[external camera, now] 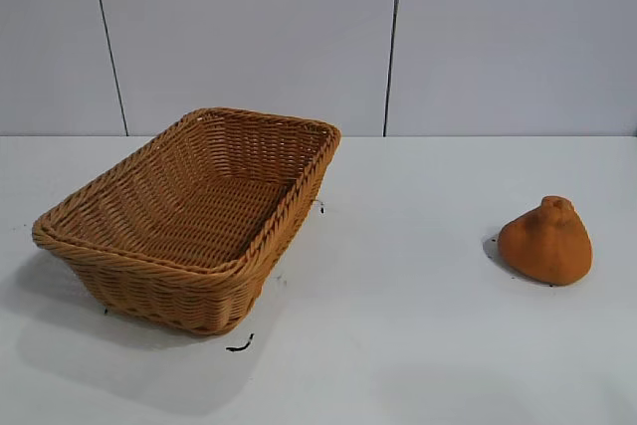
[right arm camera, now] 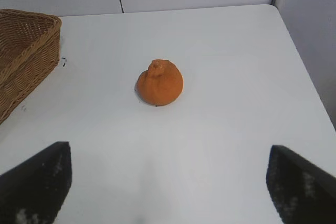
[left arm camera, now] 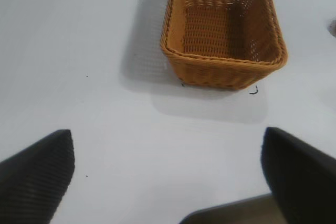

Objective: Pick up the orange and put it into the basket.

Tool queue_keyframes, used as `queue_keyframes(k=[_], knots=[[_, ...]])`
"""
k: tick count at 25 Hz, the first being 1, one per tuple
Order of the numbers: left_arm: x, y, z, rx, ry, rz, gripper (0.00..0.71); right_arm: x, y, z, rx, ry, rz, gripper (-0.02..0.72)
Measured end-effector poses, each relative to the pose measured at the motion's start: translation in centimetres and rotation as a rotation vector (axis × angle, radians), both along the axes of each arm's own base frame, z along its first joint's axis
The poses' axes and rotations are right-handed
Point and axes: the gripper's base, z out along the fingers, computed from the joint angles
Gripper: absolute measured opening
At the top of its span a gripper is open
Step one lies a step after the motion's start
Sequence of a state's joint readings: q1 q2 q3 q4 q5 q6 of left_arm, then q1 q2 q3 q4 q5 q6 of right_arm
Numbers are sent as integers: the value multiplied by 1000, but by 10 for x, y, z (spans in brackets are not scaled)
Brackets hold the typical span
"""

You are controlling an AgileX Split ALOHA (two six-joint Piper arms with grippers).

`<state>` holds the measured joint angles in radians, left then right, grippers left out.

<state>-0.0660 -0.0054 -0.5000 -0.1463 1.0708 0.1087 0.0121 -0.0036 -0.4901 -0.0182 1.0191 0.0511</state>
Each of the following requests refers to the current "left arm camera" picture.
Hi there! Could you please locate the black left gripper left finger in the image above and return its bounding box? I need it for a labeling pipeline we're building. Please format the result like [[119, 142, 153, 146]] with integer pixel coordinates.
[[0, 129, 76, 224]]

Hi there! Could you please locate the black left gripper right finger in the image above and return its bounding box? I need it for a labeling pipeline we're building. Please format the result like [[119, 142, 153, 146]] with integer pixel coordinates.
[[260, 126, 336, 224]]

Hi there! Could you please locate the tan woven wicker basket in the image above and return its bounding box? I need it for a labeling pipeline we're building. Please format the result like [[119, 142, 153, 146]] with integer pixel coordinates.
[[160, 0, 289, 90]]

